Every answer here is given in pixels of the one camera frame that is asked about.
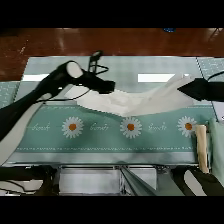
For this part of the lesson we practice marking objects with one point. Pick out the beige folded garment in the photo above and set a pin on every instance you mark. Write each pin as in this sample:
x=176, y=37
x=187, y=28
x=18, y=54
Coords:
x=201, y=146

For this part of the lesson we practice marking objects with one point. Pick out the white shirt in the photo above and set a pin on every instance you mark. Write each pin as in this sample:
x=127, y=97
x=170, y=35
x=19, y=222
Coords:
x=140, y=101

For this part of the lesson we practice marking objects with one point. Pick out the silver frame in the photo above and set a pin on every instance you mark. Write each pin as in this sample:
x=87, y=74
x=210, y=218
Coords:
x=140, y=186

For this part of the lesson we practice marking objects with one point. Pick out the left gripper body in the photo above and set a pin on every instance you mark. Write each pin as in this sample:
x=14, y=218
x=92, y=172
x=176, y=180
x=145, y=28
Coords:
x=103, y=86

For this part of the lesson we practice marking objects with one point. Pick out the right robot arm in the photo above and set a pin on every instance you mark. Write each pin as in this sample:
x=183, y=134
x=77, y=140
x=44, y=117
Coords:
x=203, y=89

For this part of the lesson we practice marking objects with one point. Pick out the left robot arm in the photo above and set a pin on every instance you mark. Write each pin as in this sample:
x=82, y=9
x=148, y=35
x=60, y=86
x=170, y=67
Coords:
x=20, y=110

